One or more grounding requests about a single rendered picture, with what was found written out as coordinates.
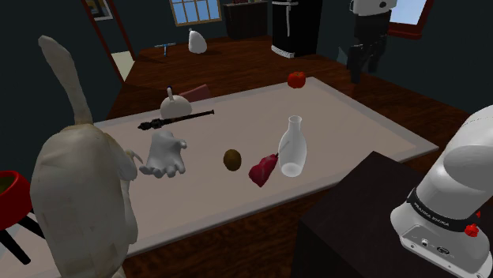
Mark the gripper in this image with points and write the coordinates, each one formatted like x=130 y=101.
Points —
x=370 y=27

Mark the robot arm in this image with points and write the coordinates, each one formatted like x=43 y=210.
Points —
x=454 y=169

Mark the grey table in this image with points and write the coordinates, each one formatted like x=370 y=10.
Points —
x=346 y=127

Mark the red tomato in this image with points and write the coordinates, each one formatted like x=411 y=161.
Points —
x=296 y=80

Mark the black refrigerator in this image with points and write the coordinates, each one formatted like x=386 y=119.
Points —
x=294 y=27

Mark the clear glass bottle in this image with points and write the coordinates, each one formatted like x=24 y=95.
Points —
x=293 y=148

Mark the dark cabinet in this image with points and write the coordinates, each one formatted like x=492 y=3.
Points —
x=245 y=19

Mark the dark red meat piece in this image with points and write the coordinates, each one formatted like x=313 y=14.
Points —
x=262 y=169

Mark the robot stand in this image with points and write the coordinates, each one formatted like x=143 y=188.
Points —
x=346 y=215

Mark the brown kiwi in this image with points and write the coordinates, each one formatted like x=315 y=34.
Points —
x=232 y=160

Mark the white sack-shaped object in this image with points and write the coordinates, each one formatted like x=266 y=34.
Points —
x=197 y=43

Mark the dark red chair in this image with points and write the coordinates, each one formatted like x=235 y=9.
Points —
x=198 y=93

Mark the small blue grey tool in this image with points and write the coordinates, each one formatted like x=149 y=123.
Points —
x=165 y=47

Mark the black wand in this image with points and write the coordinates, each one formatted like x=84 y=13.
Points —
x=169 y=120

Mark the white glove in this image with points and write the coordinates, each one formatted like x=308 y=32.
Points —
x=165 y=152

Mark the white rabbit figure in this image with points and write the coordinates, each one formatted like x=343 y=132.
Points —
x=77 y=184

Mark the red stool with black legs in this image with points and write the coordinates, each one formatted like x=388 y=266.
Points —
x=13 y=196

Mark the window with red frame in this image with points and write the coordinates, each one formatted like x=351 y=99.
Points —
x=411 y=13

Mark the window with wooden frame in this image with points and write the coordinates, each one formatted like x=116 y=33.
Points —
x=195 y=10

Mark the red door frame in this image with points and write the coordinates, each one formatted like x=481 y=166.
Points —
x=111 y=46

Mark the framed wall picture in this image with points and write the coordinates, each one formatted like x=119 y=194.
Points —
x=98 y=8

